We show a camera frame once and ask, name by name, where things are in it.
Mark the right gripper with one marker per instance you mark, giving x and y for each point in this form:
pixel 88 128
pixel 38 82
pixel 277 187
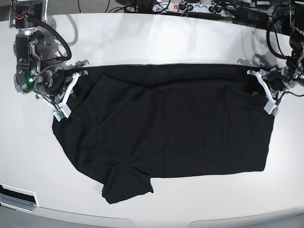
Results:
pixel 55 84

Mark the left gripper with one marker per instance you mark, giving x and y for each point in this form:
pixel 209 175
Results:
pixel 277 80

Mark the black t-shirt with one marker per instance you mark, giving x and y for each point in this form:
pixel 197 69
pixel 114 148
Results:
pixel 133 123

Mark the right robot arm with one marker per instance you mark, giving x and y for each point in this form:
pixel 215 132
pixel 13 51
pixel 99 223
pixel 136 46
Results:
pixel 33 72

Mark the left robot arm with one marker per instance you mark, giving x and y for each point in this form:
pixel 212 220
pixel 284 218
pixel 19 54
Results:
pixel 285 40

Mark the white power strip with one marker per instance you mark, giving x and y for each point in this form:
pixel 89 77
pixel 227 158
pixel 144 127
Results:
pixel 180 8

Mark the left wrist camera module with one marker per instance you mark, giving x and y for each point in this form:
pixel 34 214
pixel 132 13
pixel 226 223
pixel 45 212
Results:
pixel 271 108

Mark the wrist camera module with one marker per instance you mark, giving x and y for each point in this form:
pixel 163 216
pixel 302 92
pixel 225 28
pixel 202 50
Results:
pixel 61 113
pixel 271 108

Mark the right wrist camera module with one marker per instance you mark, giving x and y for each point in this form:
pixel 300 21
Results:
pixel 61 113

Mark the table cable grommet slot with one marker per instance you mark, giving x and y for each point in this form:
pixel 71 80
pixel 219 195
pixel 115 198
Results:
pixel 18 198

